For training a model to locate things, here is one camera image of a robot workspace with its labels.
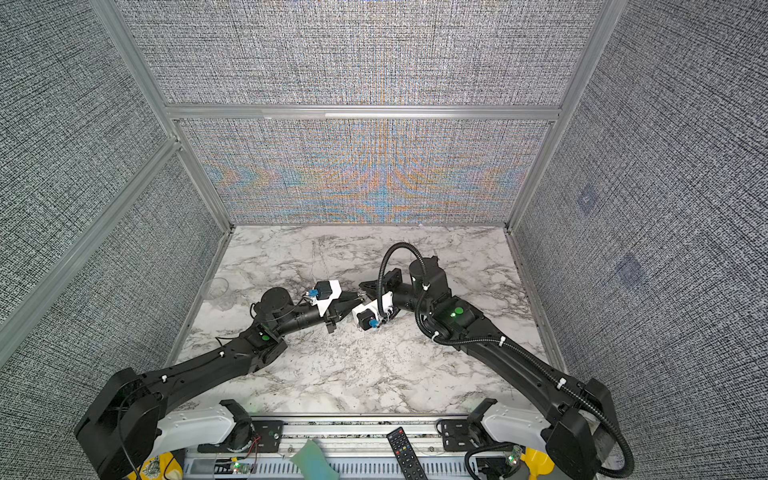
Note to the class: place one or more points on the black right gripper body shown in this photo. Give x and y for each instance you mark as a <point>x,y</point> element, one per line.
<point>406,295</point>

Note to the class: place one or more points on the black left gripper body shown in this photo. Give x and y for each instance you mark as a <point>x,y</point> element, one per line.
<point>329,320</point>

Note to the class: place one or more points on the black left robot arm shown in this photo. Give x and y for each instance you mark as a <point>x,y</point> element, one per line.
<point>120,427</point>

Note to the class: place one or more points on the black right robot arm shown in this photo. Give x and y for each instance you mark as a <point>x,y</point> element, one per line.
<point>582,435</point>

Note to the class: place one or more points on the clear plastic cup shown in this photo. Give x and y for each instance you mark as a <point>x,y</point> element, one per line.
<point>215,289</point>

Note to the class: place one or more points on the black remote control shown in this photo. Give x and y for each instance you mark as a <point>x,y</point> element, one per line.
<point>405,455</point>

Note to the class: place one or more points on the yellow black work glove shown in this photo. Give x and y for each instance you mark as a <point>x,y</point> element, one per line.
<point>162,467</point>

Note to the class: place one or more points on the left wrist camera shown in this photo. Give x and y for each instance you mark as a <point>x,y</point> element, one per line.
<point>324,294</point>

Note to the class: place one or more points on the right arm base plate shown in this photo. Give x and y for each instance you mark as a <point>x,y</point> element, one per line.
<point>460,435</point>

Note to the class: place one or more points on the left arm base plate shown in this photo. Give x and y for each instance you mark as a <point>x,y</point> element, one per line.
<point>260,436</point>

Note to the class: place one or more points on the grey cable duct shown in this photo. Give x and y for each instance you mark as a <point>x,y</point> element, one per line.
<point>347,468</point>

